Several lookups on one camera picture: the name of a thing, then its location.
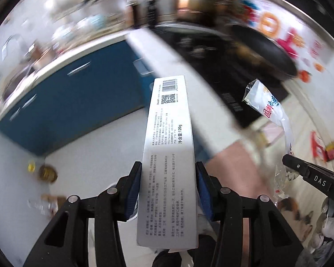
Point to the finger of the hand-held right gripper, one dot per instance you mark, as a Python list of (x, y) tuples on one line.
[(317, 176)]

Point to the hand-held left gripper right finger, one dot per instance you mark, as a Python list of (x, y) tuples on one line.
[(204, 193)]

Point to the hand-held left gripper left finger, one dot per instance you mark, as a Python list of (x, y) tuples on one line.
[(133, 190)]

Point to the white toothpaste box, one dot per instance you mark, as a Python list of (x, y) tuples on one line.
[(167, 150)]

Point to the clear printed plastic packet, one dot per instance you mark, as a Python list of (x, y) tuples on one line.
[(267, 105)]

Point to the red and white packet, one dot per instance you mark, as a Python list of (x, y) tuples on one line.
[(317, 147)]

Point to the striped cat print mat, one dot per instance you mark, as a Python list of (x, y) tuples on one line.
[(233, 167)]

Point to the white crumpled tissue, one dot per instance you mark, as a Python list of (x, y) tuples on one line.
[(331, 228)]

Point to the pink box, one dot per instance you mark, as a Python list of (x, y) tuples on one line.
[(272, 134)]

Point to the blue kitchen cabinet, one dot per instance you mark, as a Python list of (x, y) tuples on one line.
[(86, 97)]

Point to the black cooktop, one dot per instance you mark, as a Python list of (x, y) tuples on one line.
[(211, 69)]

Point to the black frying pan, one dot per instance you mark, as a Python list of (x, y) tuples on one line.
[(261, 50)]

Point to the metal dish rack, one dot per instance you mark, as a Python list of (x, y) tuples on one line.
[(86, 27)]

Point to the dark sauce bottle red cap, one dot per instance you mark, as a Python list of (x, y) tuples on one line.
[(151, 11)]

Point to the chrome faucet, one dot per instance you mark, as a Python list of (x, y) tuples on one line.
[(9, 43)]

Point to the colourful wall sticker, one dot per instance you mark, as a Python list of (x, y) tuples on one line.
[(270, 27)]

